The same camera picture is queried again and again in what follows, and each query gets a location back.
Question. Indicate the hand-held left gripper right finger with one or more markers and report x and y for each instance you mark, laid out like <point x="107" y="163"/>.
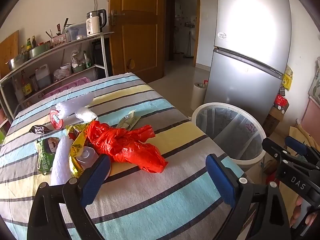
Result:
<point x="221" y="180"/>

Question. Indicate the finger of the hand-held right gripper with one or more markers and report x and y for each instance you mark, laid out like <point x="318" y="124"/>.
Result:
<point x="272" y="147"/>
<point x="296" y="146"/>

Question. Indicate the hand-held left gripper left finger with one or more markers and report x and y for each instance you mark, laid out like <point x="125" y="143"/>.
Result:
<point x="93" y="180"/>

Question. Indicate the white trash bin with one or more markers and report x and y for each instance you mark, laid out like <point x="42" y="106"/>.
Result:
<point x="246" y="161"/>

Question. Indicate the white foam sheet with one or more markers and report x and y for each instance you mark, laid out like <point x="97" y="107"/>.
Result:
<point x="61" y="165"/>

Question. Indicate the yellow red snack packet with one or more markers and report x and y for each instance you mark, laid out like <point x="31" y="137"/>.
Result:
<point x="77" y="147"/>

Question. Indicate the red plastic bag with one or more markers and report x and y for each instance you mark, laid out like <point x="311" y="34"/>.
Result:
<point x="125" y="145"/>

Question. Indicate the green snack packet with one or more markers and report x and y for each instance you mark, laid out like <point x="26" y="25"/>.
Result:
<point x="46" y="152"/>

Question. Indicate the white green packet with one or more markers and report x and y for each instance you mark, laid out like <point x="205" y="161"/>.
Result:
<point x="126" y="121"/>

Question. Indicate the brown coffee wrapper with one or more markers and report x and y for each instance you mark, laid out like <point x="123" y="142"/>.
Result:
<point x="38" y="129"/>

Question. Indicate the person's right hand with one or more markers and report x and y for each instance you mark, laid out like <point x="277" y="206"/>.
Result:
<point x="296" y="212"/>

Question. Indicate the yellow cloth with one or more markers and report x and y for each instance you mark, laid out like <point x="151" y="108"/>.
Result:
<point x="300" y="131"/>

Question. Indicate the cardboard box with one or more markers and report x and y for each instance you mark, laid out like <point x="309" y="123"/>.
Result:
<point x="271" y="123"/>

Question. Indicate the red bag on box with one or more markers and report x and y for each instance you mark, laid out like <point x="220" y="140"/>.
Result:
<point x="281" y="101"/>

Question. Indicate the striped tablecloth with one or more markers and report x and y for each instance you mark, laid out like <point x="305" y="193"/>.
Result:
<point x="150" y="180"/>

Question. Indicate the crumpled clear plastic bag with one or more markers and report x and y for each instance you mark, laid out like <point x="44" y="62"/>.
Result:
<point x="85" y="114"/>

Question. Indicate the leaf print cloth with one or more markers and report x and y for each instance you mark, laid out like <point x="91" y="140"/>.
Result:
<point x="315" y="82"/>

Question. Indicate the yellow hanging packets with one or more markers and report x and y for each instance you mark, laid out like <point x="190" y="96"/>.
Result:
<point x="287" y="78"/>

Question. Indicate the rolled white foam wrap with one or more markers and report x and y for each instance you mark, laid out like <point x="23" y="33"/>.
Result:
<point x="70" y="106"/>

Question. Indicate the white paper roll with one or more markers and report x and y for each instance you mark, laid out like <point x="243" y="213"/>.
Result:
<point x="198" y="97"/>

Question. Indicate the silver refrigerator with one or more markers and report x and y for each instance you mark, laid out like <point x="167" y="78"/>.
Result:
<point x="250" y="55"/>

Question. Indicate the pink plastic tray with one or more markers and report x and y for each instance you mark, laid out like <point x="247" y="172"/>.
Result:
<point x="75" y="83"/>

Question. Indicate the yellow label sauce bottle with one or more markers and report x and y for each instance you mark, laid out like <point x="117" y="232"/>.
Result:
<point x="27" y="88"/>

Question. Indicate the white oil jug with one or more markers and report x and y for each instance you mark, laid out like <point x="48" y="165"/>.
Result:
<point x="43" y="77"/>

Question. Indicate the white metal shelf rack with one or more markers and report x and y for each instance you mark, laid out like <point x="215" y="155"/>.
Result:
<point x="103" y="55"/>

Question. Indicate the green metal pot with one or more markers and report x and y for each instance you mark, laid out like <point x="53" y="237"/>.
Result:
<point x="40" y="51"/>

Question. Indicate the steel basin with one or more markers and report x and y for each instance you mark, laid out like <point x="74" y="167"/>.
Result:
<point x="17" y="62"/>

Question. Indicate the pink utensil holder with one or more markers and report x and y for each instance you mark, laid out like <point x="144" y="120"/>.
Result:
<point x="60" y="41"/>

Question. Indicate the wooden door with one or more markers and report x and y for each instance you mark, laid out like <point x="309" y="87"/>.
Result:
<point x="137" y="42"/>

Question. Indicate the clear plastic storage box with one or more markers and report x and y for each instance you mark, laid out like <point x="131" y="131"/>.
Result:
<point x="77" y="31"/>

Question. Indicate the dark sauce bottle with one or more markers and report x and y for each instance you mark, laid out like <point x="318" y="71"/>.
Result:
<point x="33" y="42"/>

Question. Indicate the white electric kettle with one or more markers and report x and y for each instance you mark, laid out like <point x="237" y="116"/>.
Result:
<point x="92" y="26"/>

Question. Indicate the wooden cutting board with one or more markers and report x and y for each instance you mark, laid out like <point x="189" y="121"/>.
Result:
<point x="10" y="47"/>

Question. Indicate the wooden door frame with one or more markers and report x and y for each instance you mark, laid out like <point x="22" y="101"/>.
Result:
<point x="197" y="30"/>

